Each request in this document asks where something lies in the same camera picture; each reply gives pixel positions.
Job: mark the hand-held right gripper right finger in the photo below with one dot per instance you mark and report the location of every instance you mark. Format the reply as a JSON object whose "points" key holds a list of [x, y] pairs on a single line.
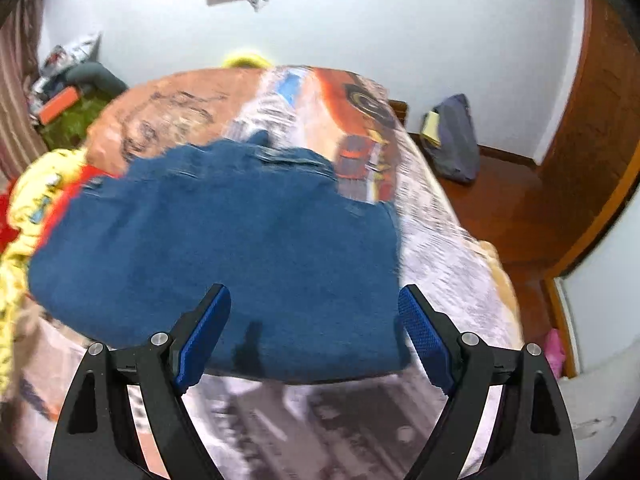
{"points": [[425, 345]]}

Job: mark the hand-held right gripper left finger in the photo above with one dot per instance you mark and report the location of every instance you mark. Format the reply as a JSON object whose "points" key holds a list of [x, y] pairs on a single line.
{"points": [[200, 352]]}

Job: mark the blue denim jacket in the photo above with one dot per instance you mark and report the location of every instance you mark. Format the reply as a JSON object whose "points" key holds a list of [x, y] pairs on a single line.
{"points": [[215, 245]]}

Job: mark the pink object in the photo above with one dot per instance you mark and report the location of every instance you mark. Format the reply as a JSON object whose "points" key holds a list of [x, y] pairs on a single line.
{"points": [[555, 352]]}

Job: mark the white wardrobe door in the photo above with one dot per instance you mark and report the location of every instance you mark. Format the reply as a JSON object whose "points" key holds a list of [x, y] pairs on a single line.
{"points": [[605, 320]]}

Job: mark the red garment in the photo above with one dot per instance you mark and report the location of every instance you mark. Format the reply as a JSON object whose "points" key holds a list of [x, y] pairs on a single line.
{"points": [[65, 200]]}

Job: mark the dark blue backpack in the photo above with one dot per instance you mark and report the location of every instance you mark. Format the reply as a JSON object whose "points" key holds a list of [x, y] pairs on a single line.
{"points": [[457, 135]]}

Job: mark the yellow garment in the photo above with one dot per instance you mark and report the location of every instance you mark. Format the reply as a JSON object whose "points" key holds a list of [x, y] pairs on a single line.
{"points": [[27, 200]]}

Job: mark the bed with printed cover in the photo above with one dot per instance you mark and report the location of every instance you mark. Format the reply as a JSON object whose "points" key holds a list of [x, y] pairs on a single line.
{"points": [[325, 110]]}

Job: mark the green patterned cloth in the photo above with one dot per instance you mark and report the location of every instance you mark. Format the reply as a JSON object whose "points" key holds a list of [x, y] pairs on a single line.
{"points": [[75, 125]]}

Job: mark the wooden door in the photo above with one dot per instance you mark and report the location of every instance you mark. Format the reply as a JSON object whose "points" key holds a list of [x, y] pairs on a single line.
{"points": [[595, 125]]}

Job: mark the orange box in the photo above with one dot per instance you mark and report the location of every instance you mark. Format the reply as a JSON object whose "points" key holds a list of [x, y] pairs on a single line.
{"points": [[59, 106]]}

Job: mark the grey neck pillow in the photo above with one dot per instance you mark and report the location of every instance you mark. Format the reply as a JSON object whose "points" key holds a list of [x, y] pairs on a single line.
{"points": [[97, 76]]}

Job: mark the yellow round object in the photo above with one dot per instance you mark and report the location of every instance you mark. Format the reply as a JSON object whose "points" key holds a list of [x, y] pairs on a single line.
{"points": [[247, 59]]}

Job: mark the striped curtain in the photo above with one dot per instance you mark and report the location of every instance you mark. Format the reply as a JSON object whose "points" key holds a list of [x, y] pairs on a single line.
{"points": [[17, 95]]}

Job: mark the pile of clutter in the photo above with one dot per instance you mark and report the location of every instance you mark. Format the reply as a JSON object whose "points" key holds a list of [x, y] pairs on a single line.
{"points": [[62, 62]]}

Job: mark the wooden bed frame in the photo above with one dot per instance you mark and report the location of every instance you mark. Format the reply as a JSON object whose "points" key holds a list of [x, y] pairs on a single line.
{"points": [[399, 115]]}

